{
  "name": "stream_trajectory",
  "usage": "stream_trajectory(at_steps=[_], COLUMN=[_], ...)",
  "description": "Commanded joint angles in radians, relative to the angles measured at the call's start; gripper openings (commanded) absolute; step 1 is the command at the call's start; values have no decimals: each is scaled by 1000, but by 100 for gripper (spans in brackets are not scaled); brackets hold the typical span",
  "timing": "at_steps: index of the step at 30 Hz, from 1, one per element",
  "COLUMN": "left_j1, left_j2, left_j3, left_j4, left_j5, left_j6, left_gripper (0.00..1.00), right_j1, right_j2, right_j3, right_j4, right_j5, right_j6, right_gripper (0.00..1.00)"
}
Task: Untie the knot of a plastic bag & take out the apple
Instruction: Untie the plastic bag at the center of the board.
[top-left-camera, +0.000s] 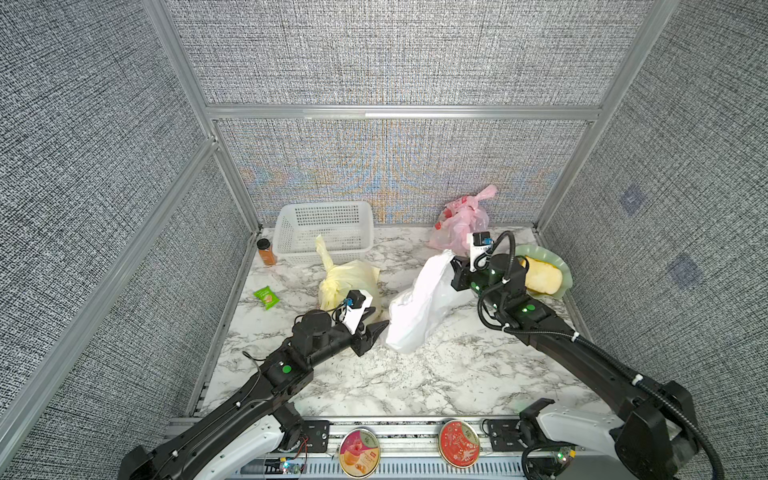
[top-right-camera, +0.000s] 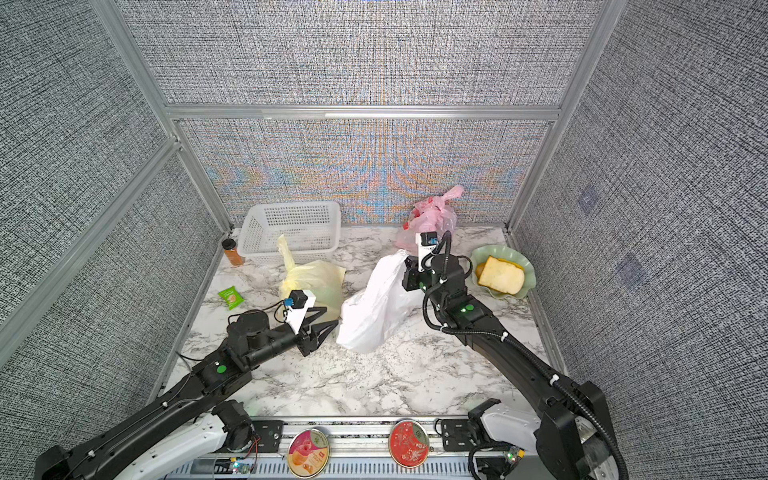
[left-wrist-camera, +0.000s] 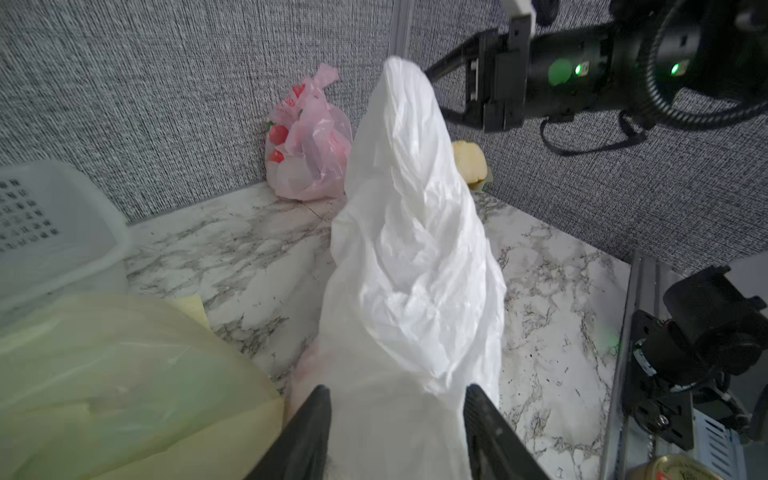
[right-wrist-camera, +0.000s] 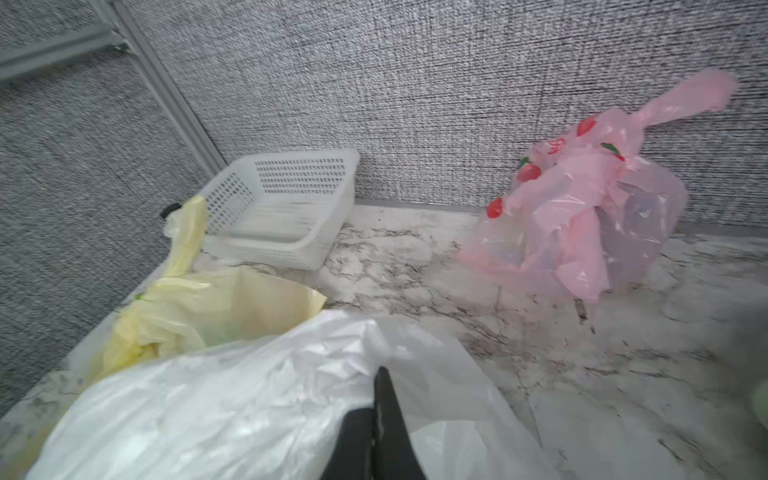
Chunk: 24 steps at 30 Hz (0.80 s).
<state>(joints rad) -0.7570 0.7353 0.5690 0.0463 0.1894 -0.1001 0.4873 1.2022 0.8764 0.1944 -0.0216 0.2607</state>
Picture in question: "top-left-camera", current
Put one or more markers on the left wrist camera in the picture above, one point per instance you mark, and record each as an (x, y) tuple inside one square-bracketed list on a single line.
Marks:
[(358, 306)]

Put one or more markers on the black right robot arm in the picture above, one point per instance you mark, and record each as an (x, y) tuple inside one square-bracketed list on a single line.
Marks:
[(657, 432)]

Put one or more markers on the yellow plastic bag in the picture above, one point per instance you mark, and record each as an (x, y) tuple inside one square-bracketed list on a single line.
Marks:
[(340, 279)]

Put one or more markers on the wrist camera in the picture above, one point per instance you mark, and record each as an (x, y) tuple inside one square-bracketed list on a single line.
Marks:
[(358, 306), (479, 245)]

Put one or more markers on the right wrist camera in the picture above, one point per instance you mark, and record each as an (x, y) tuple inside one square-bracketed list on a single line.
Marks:
[(479, 245)]

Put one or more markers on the red round tin lid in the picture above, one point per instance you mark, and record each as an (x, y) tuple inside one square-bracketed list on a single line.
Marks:
[(459, 444)]

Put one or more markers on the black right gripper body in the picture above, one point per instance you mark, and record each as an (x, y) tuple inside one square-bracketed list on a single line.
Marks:
[(480, 284)]

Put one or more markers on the green snack packet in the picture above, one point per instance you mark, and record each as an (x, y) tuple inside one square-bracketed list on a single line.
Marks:
[(267, 297)]

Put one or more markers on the white plastic basket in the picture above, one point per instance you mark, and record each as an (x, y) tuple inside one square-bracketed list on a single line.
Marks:
[(347, 229)]

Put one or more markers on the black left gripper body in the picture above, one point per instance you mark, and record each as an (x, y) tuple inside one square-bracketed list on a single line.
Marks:
[(341, 341)]

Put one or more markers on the green glass bowl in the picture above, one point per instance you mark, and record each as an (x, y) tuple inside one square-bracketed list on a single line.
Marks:
[(542, 254)]

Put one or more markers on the pink plastic bag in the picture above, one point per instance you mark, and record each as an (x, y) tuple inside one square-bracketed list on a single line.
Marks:
[(459, 220)]

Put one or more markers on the yellow bread slice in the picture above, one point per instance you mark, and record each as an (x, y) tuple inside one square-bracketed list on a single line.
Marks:
[(541, 277)]

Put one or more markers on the aluminium frame rail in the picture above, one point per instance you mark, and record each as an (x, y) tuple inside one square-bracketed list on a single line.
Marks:
[(384, 112)]

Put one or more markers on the pink round tin lid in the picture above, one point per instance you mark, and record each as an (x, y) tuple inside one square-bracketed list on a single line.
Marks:
[(359, 453)]

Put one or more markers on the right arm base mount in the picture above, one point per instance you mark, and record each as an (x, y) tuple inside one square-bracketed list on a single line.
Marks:
[(541, 457)]

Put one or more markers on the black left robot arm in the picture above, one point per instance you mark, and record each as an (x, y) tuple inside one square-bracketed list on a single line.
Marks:
[(258, 418)]

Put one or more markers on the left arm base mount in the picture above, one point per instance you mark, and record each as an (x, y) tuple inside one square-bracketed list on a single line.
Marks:
[(314, 437)]

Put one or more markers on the white plastic bag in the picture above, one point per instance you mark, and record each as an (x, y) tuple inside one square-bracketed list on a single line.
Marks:
[(417, 312)]

